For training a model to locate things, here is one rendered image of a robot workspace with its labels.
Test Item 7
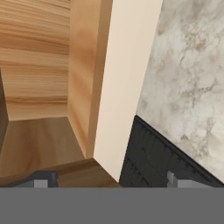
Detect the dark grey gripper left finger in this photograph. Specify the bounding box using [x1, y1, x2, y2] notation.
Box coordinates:
[3, 170, 60, 189]

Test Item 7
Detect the cream cabinet door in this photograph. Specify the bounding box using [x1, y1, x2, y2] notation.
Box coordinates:
[86, 0, 165, 184]

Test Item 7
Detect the light wood cabinet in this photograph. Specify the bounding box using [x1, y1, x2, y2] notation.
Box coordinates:
[0, 0, 121, 189]

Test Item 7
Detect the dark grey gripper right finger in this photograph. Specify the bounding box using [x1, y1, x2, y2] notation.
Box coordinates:
[166, 171, 217, 189]

